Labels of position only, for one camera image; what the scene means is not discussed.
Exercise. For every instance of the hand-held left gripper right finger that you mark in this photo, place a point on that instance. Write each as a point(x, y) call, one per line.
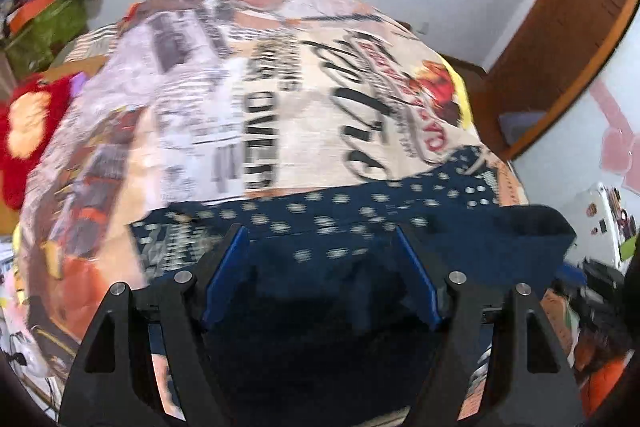
point(419, 282)

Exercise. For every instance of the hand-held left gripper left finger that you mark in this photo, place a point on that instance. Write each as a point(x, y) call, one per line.
point(225, 282)

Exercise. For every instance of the navy patterned garment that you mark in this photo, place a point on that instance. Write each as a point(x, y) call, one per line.
point(325, 307)

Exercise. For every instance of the newspaper print cloth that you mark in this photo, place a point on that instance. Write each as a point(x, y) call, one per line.
point(200, 107)

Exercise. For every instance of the white refrigerator with stickers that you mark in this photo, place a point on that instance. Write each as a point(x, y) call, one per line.
point(600, 227)

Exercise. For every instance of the red plush toy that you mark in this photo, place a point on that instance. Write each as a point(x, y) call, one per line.
point(30, 127)

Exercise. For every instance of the brown wooden door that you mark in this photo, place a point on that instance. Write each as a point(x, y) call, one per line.
point(565, 47)

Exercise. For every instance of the green bag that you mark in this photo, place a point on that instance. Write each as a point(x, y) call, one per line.
point(45, 37)

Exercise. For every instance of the pink wall decoration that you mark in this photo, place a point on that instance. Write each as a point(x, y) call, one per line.
point(617, 142)

